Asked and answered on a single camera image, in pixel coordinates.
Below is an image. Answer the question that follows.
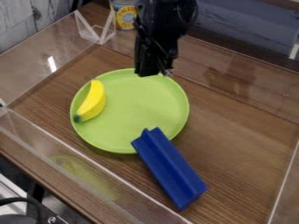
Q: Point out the black cable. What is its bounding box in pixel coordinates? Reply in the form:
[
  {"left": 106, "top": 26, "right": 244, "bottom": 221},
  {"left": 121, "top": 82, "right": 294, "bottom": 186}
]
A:
[{"left": 0, "top": 197, "right": 44, "bottom": 224}]

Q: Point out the green round plate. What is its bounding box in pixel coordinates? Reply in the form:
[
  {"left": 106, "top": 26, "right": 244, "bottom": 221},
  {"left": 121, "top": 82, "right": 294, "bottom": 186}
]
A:
[{"left": 70, "top": 68, "right": 189, "bottom": 154}]

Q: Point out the black metal table bracket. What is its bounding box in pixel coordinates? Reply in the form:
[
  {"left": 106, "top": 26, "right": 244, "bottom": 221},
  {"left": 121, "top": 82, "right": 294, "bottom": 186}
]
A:
[{"left": 25, "top": 183, "right": 68, "bottom": 224}]

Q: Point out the blue plastic block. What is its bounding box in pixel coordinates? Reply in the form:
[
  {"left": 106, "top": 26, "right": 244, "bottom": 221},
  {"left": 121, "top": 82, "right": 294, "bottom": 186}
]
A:
[{"left": 130, "top": 128, "right": 206, "bottom": 210}]

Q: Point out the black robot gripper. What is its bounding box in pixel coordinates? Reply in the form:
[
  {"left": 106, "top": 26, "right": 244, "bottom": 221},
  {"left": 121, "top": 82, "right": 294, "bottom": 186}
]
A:
[{"left": 134, "top": 0, "right": 198, "bottom": 77}]

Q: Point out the clear acrylic enclosure wall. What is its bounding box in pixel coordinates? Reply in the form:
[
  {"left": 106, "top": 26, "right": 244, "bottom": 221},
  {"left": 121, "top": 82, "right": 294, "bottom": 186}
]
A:
[{"left": 0, "top": 17, "right": 299, "bottom": 224}]

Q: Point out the yellow toy banana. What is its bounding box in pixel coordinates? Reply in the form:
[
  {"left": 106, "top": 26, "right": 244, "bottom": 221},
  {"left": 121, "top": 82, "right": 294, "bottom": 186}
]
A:
[{"left": 73, "top": 79, "right": 106, "bottom": 123}]

